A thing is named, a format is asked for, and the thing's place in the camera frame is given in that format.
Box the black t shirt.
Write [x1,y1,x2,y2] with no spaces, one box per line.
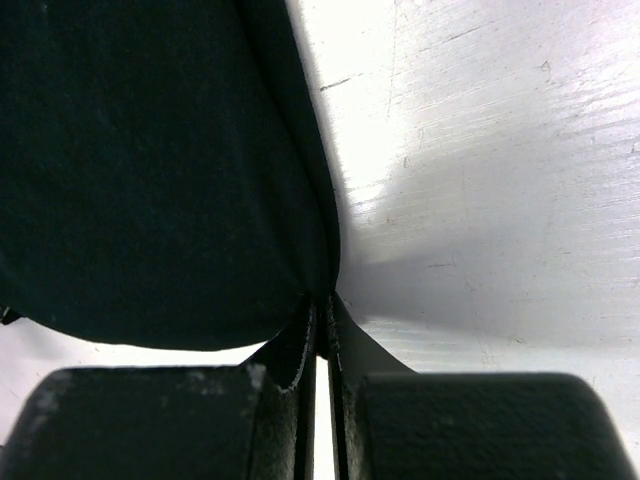
[1,1,340,350]

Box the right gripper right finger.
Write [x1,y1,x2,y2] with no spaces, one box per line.
[324,296,630,479]

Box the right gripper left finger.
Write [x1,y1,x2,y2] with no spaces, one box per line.
[1,300,317,479]

